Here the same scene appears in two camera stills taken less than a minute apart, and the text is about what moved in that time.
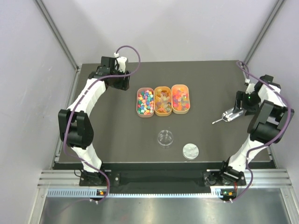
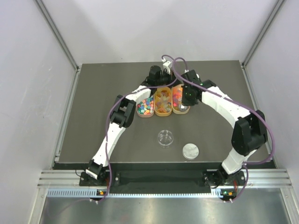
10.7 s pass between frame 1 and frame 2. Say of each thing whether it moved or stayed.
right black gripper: moved
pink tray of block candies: stayed
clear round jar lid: stayed
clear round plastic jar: stayed
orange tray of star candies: stayed
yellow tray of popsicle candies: stayed
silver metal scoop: moved
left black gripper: moved
